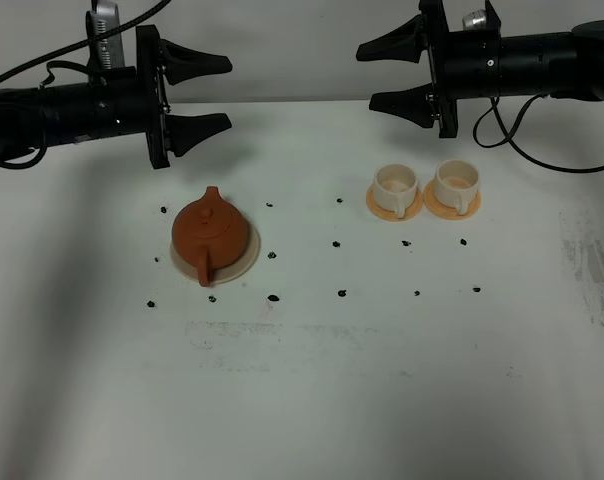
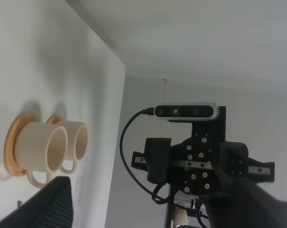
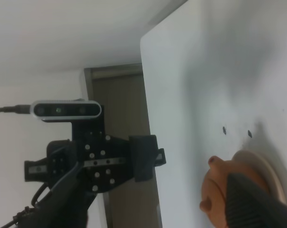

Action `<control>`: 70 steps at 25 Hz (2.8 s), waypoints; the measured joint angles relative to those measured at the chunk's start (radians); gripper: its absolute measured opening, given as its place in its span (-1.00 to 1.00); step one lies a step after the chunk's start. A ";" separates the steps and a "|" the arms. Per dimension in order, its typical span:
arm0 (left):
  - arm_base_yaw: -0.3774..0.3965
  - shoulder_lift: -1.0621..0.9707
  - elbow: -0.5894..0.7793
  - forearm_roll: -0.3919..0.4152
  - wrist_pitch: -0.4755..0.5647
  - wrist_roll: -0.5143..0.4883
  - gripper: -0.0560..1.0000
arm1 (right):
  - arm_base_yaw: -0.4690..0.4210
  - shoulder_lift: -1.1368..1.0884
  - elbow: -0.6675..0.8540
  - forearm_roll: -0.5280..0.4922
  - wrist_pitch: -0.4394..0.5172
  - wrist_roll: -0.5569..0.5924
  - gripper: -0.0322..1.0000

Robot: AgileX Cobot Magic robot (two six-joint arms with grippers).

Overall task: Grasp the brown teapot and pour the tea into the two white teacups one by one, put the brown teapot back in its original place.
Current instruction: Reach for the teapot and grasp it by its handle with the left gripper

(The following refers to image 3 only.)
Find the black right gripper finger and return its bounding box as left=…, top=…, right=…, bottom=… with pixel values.
left=225, top=173, right=287, bottom=228

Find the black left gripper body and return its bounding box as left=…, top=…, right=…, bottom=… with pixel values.
left=24, top=123, right=166, bottom=193

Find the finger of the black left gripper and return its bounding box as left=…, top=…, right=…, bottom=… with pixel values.
left=129, top=135, right=158, bottom=182

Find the brown clay teapot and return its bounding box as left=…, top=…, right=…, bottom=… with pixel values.
left=200, top=156, right=270, bottom=228

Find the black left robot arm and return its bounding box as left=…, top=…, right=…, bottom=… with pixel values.
left=7, top=121, right=166, bottom=228

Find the beige round teapot coaster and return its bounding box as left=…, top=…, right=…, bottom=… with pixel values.
left=232, top=150, right=286, bottom=204

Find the brown door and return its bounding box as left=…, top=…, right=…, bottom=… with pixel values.
left=81, top=64, right=162, bottom=228

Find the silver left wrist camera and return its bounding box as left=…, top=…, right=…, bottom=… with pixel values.
left=29, top=100, right=102, bottom=122

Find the black left camera cable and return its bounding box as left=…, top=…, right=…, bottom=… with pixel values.
left=0, top=104, right=31, bottom=115

